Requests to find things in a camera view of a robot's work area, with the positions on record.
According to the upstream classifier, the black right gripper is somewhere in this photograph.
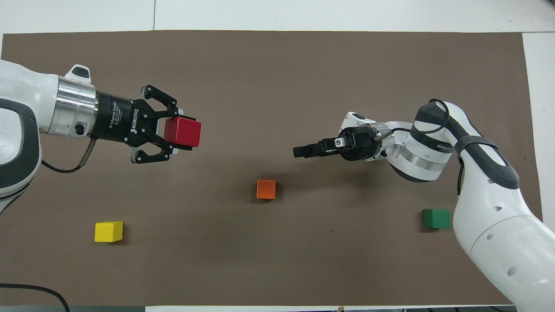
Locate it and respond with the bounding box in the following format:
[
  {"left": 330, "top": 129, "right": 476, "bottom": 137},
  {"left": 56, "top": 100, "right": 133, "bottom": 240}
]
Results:
[{"left": 293, "top": 126, "right": 383, "bottom": 162}]

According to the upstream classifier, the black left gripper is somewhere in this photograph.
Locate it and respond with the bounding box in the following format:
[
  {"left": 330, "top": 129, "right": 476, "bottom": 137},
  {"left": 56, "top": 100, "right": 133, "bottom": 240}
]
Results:
[{"left": 92, "top": 85, "right": 196, "bottom": 164}]

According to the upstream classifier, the red wooden block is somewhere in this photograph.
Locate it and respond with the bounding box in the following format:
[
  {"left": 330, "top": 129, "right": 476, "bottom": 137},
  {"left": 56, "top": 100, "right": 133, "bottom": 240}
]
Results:
[{"left": 164, "top": 116, "right": 202, "bottom": 148}]

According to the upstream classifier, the orange wooden block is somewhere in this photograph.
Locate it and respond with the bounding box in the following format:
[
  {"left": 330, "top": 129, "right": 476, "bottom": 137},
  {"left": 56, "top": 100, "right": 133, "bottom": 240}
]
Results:
[{"left": 256, "top": 180, "right": 277, "bottom": 200}]

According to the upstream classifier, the yellow wooden block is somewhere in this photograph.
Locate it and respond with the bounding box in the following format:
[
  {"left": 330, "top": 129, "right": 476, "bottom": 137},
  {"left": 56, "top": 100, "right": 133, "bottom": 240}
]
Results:
[{"left": 95, "top": 221, "right": 124, "bottom": 243}]

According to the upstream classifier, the green wooden block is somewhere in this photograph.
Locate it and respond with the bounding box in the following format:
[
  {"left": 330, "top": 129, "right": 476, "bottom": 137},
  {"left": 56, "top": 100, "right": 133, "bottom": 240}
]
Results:
[{"left": 423, "top": 209, "right": 451, "bottom": 229}]

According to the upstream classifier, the brown table mat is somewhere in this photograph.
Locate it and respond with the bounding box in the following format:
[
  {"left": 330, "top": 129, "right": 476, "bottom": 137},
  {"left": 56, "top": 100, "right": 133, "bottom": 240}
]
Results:
[{"left": 0, "top": 30, "right": 542, "bottom": 306}]

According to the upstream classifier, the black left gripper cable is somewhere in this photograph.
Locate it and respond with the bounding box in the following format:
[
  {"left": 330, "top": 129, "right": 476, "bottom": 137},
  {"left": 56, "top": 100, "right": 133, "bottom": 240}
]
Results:
[{"left": 41, "top": 138, "right": 97, "bottom": 174}]

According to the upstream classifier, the thin black cable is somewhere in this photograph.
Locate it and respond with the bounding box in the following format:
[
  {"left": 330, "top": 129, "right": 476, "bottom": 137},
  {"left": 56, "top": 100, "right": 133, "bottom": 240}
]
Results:
[{"left": 0, "top": 283, "right": 70, "bottom": 312}]

